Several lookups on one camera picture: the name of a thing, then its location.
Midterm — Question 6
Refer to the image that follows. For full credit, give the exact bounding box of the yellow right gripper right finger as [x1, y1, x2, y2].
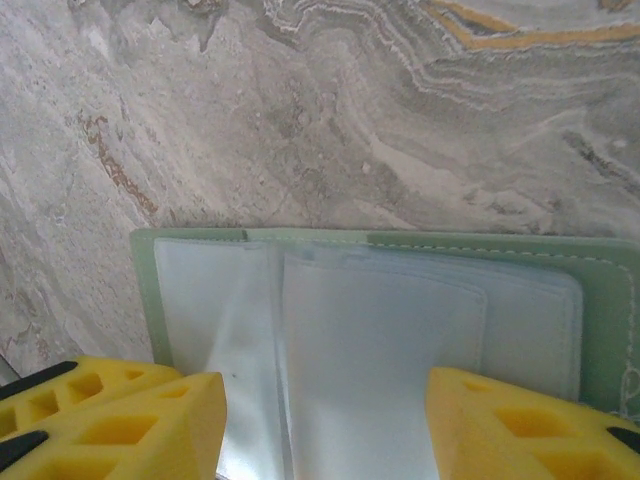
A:
[427, 367, 640, 480]

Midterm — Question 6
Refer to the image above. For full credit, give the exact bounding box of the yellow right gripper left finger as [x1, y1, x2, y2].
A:
[0, 354, 229, 480]

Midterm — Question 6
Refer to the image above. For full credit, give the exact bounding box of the green card holder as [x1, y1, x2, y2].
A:
[128, 227, 640, 480]

